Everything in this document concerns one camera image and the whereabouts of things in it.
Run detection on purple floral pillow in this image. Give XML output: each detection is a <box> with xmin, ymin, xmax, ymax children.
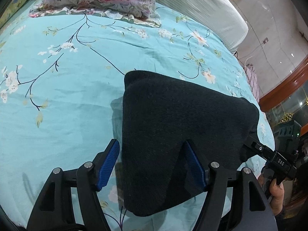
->
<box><xmin>29</xmin><ymin>0</ymin><xmax>161</xmax><ymax>28</ymax></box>

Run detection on person's right hand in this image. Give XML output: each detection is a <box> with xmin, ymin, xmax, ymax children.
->
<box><xmin>269</xmin><ymin>179</ymin><xmax>285</xmax><ymax>216</ymax></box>

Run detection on white striped headboard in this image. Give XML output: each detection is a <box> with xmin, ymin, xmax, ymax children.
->
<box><xmin>156</xmin><ymin>0</ymin><xmax>249</xmax><ymax>54</ymax></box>

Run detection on purple plaid cushion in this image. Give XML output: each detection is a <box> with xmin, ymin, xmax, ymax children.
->
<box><xmin>244</xmin><ymin>64</ymin><xmax>260</xmax><ymax>102</ymax></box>

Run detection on wooden glass cabinet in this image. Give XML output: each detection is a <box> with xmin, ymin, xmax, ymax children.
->
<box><xmin>259</xmin><ymin>58</ymin><xmax>307</xmax><ymax>135</ymax></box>

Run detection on turquoise floral bedsheet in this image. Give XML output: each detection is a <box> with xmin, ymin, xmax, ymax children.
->
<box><xmin>0</xmin><ymin>0</ymin><xmax>276</xmax><ymax>231</ymax></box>

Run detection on black knit pants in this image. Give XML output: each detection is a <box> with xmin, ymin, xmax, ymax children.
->
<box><xmin>122</xmin><ymin>71</ymin><xmax>259</xmax><ymax>217</ymax></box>

